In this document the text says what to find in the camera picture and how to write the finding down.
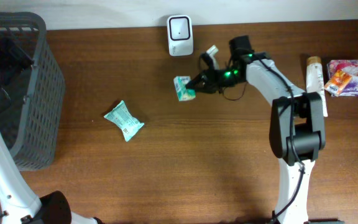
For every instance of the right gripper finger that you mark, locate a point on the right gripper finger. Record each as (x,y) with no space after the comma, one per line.
(195,83)
(203,90)

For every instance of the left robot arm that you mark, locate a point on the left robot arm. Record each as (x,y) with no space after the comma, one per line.
(19,203)

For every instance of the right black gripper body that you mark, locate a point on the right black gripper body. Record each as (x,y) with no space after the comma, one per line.
(217,78)

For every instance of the white tube with brown cap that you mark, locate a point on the white tube with brown cap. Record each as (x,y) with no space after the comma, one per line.
(315,79)

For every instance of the red purple white packet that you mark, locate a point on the red purple white packet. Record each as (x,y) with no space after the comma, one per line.
(349,67)

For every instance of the teal wet wipes pack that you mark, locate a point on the teal wet wipes pack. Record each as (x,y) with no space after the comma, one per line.
(122,118)

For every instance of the orange small tissue pack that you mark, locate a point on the orange small tissue pack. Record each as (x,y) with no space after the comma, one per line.
(338,82)

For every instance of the grey plastic mesh basket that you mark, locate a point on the grey plastic mesh basket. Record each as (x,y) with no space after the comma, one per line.
(31,104)

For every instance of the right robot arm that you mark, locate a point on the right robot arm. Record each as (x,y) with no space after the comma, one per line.
(296,132)

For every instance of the teal small tissue pack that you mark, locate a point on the teal small tissue pack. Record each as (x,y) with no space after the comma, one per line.
(183,93)

